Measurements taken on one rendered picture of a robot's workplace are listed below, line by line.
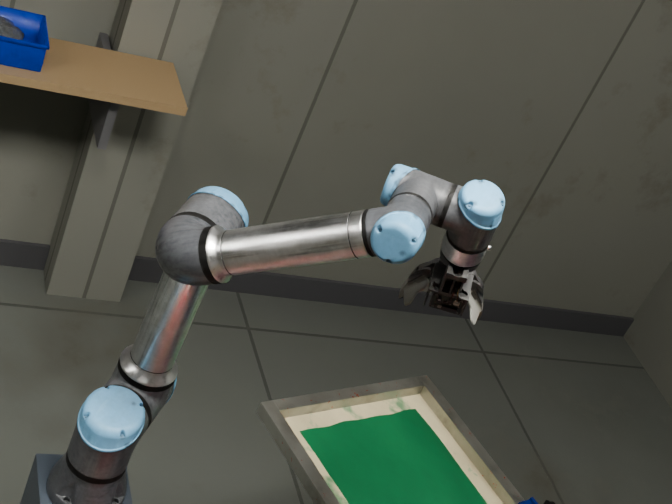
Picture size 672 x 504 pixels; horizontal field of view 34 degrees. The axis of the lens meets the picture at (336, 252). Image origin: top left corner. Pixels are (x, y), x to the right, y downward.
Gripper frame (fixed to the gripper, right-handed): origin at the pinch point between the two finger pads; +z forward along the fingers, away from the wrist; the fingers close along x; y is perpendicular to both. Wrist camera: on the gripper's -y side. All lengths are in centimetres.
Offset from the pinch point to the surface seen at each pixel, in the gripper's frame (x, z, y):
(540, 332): 79, 286, -206
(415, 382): 8, 105, -46
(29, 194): -149, 179, -126
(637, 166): 93, 196, -247
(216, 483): -45, 202, -42
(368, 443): -1, 96, -19
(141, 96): -101, 101, -121
